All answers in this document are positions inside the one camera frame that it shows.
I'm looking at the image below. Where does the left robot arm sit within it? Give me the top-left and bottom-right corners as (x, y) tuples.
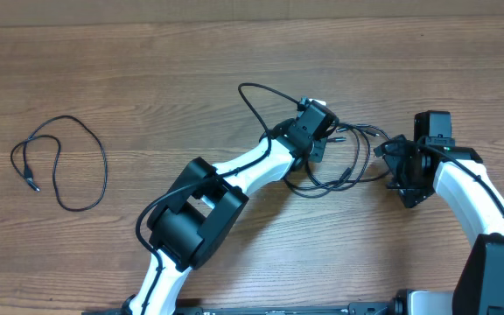
(120, 98), (339, 314)

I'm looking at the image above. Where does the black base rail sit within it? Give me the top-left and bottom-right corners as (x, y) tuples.
(80, 301), (404, 315)

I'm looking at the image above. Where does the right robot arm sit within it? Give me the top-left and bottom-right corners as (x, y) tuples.
(374, 111), (504, 315)

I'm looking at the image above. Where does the black cable two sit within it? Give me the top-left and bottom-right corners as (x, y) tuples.
(282, 122), (393, 200)

